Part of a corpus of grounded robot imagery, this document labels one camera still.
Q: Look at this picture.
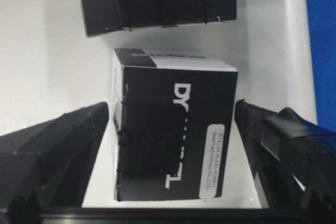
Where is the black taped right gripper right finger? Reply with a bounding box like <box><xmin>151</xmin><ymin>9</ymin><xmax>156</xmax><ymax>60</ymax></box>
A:
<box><xmin>234</xmin><ymin>100</ymin><xmax>335</xmax><ymax>223</ymax></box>

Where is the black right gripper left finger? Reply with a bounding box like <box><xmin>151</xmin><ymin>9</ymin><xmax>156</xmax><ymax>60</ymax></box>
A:
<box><xmin>1</xmin><ymin>102</ymin><xmax>109</xmax><ymax>223</ymax></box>

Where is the black white Dynamixel box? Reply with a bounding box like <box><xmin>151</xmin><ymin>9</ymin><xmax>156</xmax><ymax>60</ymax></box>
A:
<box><xmin>112</xmin><ymin>48</ymin><xmax>238</xmax><ymax>201</ymax></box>

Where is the white plastic bin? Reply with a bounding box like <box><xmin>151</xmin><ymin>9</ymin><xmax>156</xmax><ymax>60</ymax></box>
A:
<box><xmin>0</xmin><ymin>0</ymin><xmax>320</xmax><ymax>209</ymax></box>

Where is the blue table cloth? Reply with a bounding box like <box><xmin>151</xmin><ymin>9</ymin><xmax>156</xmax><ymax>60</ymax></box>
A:
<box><xmin>307</xmin><ymin>0</ymin><xmax>335</xmax><ymax>131</ymax></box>

